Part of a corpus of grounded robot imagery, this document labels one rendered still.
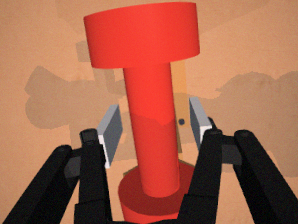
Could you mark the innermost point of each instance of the red dumbbell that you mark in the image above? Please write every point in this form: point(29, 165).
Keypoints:
point(143, 40)

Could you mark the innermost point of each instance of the brown two-post stand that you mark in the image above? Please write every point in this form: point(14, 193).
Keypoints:
point(180, 101)

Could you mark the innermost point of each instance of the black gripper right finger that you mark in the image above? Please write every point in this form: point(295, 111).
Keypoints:
point(268, 195)

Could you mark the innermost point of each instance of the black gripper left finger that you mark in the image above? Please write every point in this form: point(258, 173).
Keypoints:
point(47, 196)

